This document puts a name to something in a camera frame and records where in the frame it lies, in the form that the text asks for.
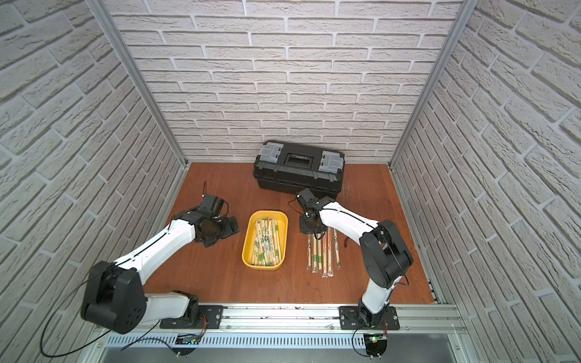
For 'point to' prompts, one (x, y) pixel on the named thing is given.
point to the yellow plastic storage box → (265, 239)
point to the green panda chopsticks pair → (337, 248)
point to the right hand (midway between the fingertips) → (311, 228)
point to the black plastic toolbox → (292, 168)
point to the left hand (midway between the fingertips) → (233, 228)
